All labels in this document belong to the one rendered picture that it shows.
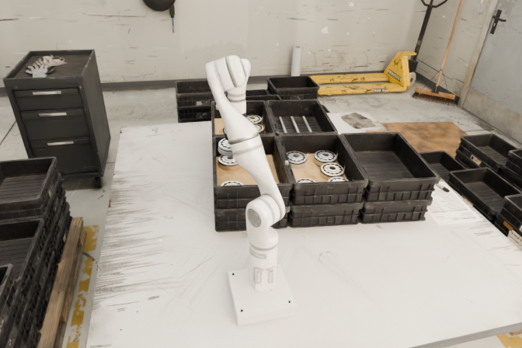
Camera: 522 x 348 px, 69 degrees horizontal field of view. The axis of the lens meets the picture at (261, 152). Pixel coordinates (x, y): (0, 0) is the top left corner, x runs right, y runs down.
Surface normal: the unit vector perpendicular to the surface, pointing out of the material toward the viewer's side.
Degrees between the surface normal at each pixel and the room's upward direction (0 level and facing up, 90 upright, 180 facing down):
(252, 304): 4
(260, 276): 86
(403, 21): 90
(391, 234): 0
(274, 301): 4
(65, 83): 90
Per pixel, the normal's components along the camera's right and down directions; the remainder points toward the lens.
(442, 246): 0.04, -0.86
